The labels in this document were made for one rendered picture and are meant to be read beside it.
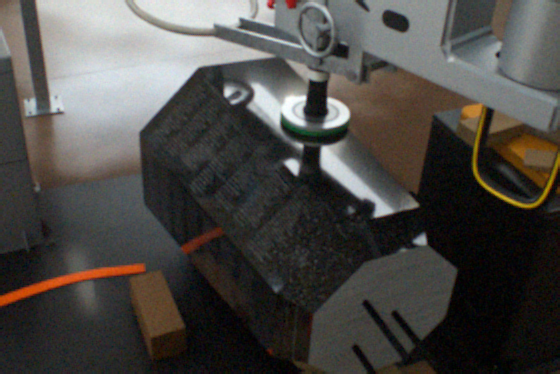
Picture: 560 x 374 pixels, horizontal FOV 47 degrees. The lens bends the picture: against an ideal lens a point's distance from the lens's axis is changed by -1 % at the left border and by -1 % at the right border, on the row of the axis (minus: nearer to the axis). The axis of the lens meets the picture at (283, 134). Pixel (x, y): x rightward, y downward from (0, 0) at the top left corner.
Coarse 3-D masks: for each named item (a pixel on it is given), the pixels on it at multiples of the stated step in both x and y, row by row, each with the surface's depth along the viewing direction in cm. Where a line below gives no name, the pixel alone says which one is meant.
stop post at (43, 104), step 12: (24, 0) 326; (24, 12) 329; (36, 12) 331; (24, 24) 332; (36, 24) 334; (36, 36) 337; (36, 48) 340; (36, 60) 343; (36, 72) 347; (36, 84) 350; (48, 84) 353; (36, 96) 353; (48, 96) 356; (36, 108) 357; (48, 108) 359; (60, 108) 360
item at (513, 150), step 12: (468, 108) 220; (480, 108) 221; (504, 144) 201; (516, 144) 201; (528, 144) 201; (540, 144) 202; (552, 144) 202; (504, 156) 201; (516, 156) 196; (540, 180) 187
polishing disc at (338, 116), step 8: (304, 96) 209; (288, 104) 204; (296, 104) 204; (304, 104) 204; (328, 104) 205; (336, 104) 205; (288, 112) 199; (296, 112) 199; (336, 112) 201; (344, 112) 201; (288, 120) 195; (296, 120) 195; (304, 120) 195; (312, 120) 196; (320, 120) 196; (328, 120) 196; (336, 120) 196; (344, 120) 197; (304, 128) 192; (312, 128) 192; (320, 128) 192; (328, 128) 192; (336, 128) 194
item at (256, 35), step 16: (240, 16) 224; (224, 32) 214; (240, 32) 207; (256, 32) 219; (272, 32) 212; (256, 48) 203; (272, 48) 197; (288, 48) 192; (304, 64) 188; (320, 64) 182; (336, 64) 179; (368, 64) 185; (384, 64) 178; (352, 80) 171; (368, 80) 172
